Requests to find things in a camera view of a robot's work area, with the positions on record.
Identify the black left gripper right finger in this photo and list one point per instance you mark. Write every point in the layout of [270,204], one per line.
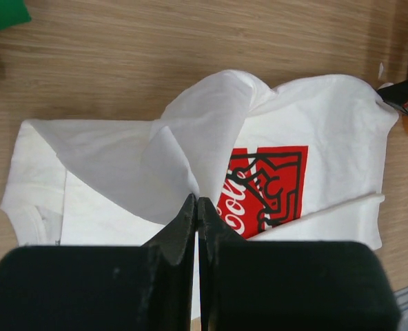
[289,285]

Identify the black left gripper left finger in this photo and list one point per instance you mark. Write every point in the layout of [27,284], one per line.
[103,287]

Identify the white Coca-Cola print t-shirt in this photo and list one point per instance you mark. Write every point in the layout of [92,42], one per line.
[301,161]

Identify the small white paper scrap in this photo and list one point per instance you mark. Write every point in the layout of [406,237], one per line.
[380,70]

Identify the folded green t-shirt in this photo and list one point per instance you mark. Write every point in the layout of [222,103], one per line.
[13,12]

